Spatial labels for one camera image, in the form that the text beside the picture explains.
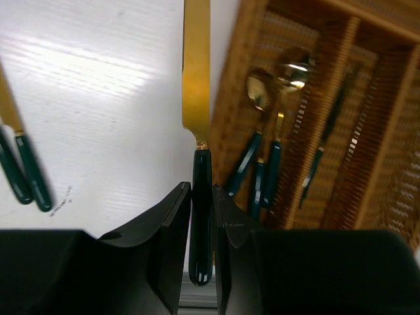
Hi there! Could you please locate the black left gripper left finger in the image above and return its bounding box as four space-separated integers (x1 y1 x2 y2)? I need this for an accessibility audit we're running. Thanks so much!
1 182 191 314

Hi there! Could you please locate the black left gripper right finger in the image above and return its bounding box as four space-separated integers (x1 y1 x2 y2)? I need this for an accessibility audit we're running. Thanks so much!
212 186 419 314

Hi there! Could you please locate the small gold spoon green handle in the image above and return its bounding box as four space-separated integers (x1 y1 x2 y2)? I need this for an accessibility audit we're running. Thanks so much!
224 67 274 197

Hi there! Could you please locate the large gold spoon green handle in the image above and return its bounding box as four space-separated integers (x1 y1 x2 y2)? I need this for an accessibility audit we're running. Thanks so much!
261 47 314 209

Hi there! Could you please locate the gold knife green handle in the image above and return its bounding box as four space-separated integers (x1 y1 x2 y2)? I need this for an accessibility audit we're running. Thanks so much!
1 68 53 213
182 0 213 286

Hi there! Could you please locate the wicker cutlery tray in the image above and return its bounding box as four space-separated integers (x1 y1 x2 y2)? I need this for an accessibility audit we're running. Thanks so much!
210 1 419 250

